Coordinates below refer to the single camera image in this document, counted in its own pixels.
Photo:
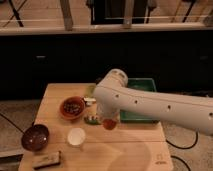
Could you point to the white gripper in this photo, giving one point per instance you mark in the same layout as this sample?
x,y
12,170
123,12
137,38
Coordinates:
x,y
106,112

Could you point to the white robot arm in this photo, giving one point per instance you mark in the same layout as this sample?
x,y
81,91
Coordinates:
x,y
191,112

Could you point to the orange bowl with nuts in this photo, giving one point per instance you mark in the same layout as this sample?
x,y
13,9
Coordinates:
x,y
72,108

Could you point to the white paper cup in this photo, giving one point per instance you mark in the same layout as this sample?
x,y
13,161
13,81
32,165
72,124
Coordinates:
x,y
76,137

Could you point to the small green plate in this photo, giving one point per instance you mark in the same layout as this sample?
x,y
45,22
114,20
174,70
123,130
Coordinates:
x,y
91,120

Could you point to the green plastic tray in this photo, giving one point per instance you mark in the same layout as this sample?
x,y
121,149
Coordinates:
x,y
144,84

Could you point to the red apple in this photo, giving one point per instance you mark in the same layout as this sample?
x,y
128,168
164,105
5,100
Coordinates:
x,y
109,124

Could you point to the dark purple bowl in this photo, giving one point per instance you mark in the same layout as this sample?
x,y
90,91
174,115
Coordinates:
x,y
35,138

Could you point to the wooden block sponge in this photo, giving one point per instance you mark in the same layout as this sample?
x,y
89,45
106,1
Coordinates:
x,y
46,160

